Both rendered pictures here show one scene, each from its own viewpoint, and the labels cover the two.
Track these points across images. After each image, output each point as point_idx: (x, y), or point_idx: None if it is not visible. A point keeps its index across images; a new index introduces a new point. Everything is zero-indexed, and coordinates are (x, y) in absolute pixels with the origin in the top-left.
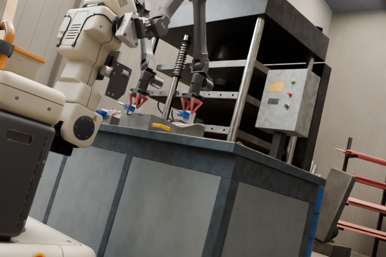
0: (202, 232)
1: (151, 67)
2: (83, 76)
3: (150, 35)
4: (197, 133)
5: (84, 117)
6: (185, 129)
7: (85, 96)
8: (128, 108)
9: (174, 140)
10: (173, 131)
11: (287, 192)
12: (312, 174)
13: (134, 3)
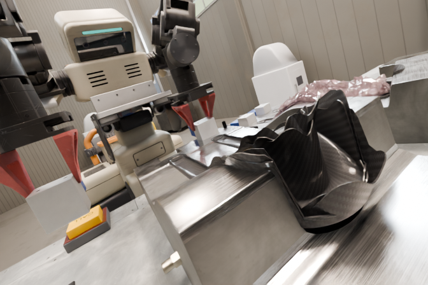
0: None
1: (160, 31)
2: (117, 139)
3: (34, 71)
4: (184, 257)
5: (125, 184)
6: (160, 217)
7: (115, 162)
8: (191, 134)
9: None
10: (155, 212)
11: None
12: None
13: (58, 23)
